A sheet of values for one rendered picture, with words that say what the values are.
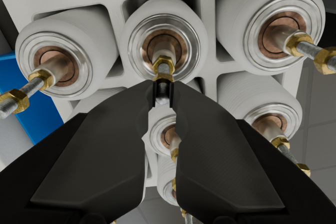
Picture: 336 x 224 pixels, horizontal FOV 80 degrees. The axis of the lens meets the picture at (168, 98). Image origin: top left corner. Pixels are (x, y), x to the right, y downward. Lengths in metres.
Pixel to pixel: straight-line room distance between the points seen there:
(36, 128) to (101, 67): 0.34
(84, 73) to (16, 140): 0.34
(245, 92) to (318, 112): 0.43
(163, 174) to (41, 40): 0.25
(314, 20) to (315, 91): 0.41
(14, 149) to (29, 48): 0.33
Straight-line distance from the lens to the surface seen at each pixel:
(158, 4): 0.21
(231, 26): 0.24
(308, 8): 0.25
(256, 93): 0.28
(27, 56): 0.26
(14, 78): 0.52
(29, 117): 0.53
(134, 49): 0.22
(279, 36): 0.22
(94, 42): 0.24
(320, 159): 0.84
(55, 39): 0.24
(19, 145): 0.56
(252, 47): 0.23
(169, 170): 0.34
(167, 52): 0.19
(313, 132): 0.74
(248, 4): 0.23
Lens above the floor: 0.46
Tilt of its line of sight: 60 degrees down
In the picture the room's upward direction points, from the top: 179 degrees clockwise
